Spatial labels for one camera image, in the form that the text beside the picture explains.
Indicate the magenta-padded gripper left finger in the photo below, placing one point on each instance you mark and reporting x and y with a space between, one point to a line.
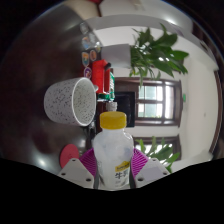
75 171

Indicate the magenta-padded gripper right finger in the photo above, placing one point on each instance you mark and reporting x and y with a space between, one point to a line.
151 171

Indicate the clear bottle with yellow cap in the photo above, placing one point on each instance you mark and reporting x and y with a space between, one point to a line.
113 156

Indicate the white speckled mug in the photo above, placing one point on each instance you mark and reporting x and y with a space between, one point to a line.
60 103

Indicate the black chair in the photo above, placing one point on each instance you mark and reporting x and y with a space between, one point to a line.
125 106

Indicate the brown wooden double door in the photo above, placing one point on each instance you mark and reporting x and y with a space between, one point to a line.
153 100

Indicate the green exit sign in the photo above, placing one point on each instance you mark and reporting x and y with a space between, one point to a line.
184 98

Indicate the green and white box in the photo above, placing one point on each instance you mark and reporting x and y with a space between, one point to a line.
112 83

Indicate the red plastic basket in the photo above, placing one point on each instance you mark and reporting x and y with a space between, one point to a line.
98 75

